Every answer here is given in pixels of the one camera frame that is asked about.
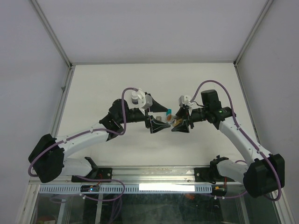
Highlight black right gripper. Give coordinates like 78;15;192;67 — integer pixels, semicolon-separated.
171;106;209;133

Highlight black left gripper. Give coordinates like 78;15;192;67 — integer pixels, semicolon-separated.
119;98;170;132

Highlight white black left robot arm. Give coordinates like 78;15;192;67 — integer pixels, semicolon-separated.
28;91;170;183

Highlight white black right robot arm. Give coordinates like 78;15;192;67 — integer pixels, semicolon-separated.
172;90;285;198

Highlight teal Wed pill box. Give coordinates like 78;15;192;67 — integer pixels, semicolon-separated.
166;109;172;115

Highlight white capped dark pill bottle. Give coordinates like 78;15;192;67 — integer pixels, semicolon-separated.
131;91;139;105

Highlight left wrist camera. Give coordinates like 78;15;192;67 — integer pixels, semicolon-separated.
136;89;153;115

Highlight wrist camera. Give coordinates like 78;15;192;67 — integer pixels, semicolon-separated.
178;95;193;108
136;89;153;115

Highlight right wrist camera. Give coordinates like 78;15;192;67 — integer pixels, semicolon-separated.
178;95;193;108

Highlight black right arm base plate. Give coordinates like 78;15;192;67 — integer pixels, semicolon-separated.
193;167;235;184

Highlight aluminium mounting rail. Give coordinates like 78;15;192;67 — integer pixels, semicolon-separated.
29;165;281;186

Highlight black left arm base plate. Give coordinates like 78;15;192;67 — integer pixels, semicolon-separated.
71;167;113;182

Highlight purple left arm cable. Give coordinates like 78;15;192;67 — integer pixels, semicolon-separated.
28;87;128;224

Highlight grey slotted cable duct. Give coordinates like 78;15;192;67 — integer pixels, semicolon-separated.
39;183;212;195

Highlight right aluminium frame post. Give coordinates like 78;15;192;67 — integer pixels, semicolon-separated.
233;0;275;67

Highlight aluminium frame post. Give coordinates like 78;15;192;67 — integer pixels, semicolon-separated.
233;0;275;67
29;0;72;69

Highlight left aluminium frame post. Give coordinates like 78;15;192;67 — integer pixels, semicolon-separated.
29;0;72;69

